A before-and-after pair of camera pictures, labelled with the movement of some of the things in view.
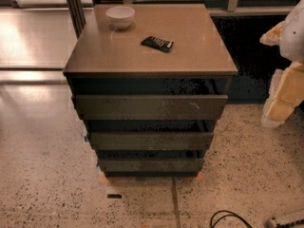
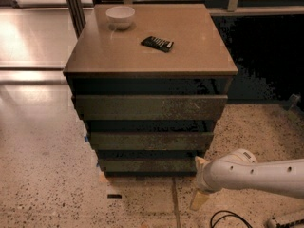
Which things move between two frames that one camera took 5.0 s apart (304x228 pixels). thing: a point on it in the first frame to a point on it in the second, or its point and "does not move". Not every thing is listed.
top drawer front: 151,107 does not move
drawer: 151,164 does not move
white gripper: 294,40 to 202,179
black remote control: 157,43 does not move
